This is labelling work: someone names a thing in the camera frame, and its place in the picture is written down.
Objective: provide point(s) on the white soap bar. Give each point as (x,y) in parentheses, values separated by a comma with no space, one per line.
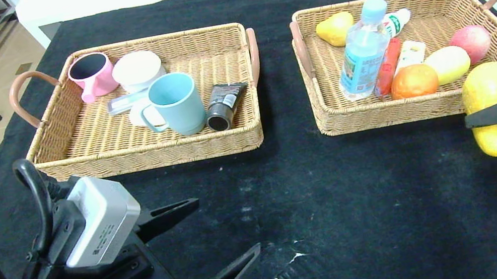
(137,115)

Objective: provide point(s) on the wicker basket holding toiletries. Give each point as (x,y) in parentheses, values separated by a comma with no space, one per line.
(227,135)

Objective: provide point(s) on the yellow juice box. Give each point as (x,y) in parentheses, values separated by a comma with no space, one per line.
(411,54)

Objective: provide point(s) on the black facial cleanser tube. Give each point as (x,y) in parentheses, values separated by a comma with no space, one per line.
(224,105)

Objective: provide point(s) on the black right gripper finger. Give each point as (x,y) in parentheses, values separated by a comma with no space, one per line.
(492,115)

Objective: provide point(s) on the yellow pear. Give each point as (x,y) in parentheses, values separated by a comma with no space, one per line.
(336,30)

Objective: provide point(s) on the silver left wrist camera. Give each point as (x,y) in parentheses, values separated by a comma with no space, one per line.
(99,222)

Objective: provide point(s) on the grey toothpaste tube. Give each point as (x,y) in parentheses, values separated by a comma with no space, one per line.
(124,102)

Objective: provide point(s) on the yellow lemon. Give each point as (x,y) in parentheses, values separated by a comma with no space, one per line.
(450,64)

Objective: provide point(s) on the white round lidded jar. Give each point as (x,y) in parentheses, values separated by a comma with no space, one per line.
(137,68)

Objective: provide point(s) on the teal mug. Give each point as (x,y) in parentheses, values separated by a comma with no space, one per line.
(178,105)

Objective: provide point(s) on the pink cup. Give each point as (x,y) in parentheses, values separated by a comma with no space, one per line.
(99,81)

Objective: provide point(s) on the white green-label yogurt bottle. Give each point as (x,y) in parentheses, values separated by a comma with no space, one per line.
(399,21)

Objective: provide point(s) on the wicker basket holding food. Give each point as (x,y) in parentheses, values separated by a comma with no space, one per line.
(336,114)

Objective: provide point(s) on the red peach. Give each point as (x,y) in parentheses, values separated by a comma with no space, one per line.
(471,42)

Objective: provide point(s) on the clear blue-cap water bottle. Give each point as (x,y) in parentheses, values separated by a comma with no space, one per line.
(363,52)

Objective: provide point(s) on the black tablecloth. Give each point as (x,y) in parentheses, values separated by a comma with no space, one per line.
(370,220)

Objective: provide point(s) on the orange sausage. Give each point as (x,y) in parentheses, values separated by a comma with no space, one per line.
(387,71)

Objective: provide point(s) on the orange fruit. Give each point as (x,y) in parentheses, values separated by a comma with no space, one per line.
(414,81)

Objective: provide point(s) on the long yellow mango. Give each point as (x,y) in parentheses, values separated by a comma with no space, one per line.
(489,84)

